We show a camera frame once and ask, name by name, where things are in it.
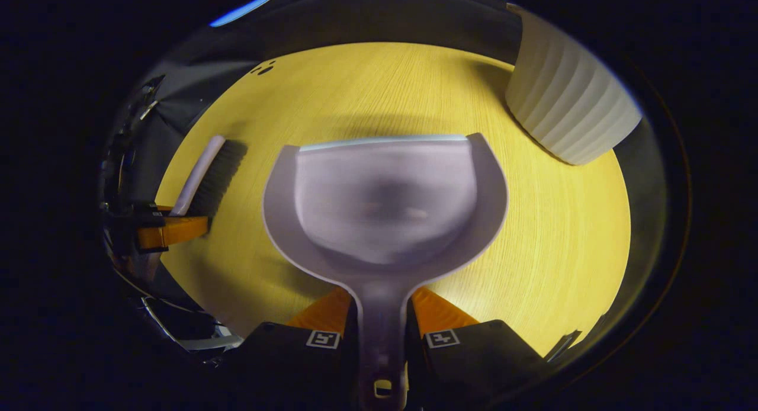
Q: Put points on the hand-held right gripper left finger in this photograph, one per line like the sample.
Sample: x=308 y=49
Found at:
x=296 y=363

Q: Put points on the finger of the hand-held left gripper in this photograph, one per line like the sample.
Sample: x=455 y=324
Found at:
x=177 y=230

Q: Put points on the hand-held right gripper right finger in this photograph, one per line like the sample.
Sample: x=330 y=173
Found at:
x=474 y=357

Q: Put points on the small pink broom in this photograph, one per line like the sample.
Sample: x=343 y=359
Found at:
x=204 y=168

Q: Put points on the pink dustpan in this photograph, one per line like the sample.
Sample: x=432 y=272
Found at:
x=385 y=204

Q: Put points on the white ribbed garbage bin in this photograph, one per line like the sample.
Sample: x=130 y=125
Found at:
x=568 y=103

